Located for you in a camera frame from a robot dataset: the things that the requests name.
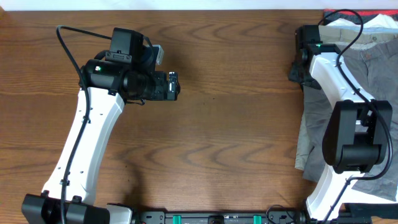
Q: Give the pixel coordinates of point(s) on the white garment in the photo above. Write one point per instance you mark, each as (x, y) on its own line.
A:
(373, 62)

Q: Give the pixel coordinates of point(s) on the dark red-striped garment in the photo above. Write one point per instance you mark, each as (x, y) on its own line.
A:
(330, 15)

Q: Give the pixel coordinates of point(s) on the light blue garment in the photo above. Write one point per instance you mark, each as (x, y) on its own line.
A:
(379, 30)

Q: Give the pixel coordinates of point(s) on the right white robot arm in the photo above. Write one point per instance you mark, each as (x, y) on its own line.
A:
(356, 144)

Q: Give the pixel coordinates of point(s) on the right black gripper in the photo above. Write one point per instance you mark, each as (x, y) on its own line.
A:
(293, 76)

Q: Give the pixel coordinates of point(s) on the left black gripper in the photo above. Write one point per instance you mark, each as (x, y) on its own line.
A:
(160, 94)

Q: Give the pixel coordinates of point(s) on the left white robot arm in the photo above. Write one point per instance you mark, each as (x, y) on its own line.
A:
(69, 194)

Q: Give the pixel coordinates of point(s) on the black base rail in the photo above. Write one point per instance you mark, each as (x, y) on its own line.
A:
(273, 215)

